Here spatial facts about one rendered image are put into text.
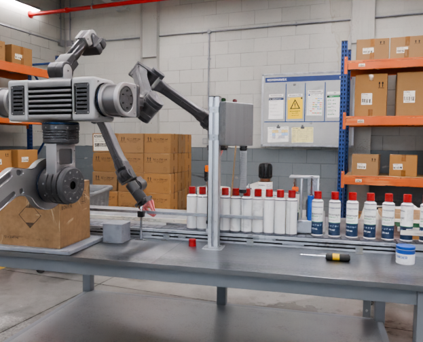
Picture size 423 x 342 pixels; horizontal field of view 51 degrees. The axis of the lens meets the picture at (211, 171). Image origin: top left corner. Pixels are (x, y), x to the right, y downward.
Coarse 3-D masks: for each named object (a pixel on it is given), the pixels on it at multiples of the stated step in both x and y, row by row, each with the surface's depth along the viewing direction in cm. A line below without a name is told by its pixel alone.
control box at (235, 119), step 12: (228, 108) 191; (240, 108) 196; (252, 108) 200; (228, 120) 191; (240, 120) 196; (252, 120) 201; (228, 132) 192; (240, 132) 196; (252, 132) 201; (228, 144) 192; (240, 144) 197; (252, 144) 202
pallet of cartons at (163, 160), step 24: (96, 144) 575; (120, 144) 566; (144, 144) 560; (168, 144) 549; (96, 168) 577; (144, 168) 560; (168, 168) 550; (120, 192) 571; (144, 192) 561; (168, 192) 553
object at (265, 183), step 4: (260, 164) 265; (264, 164) 263; (268, 164) 263; (260, 168) 264; (264, 168) 262; (268, 168) 263; (260, 172) 264; (264, 172) 262; (268, 172) 263; (260, 176) 264; (264, 176) 262; (268, 176) 263; (264, 180) 264; (268, 180) 264; (260, 184) 264; (264, 184) 262; (268, 184) 262; (260, 188) 264; (264, 188) 262; (268, 188) 263
